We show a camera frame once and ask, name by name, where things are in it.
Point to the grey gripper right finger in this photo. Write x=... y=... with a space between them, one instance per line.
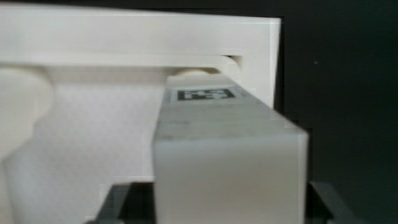
x=327 y=208

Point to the white desk top tray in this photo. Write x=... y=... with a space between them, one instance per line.
x=109 y=51

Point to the white desk leg with markers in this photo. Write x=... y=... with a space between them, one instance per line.
x=25 y=104

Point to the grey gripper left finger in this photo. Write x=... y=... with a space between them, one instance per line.
x=128 y=205

